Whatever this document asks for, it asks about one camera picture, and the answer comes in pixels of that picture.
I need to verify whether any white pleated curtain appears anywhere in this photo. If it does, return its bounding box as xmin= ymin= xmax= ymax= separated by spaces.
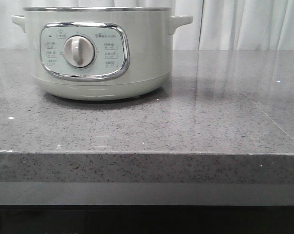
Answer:
xmin=0 ymin=0 xmax=294 ymax=50

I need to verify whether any pale green electric cooking pot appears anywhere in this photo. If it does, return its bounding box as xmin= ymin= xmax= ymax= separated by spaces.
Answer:
xmin=11 ymin=7 xmax=193 ymax=101

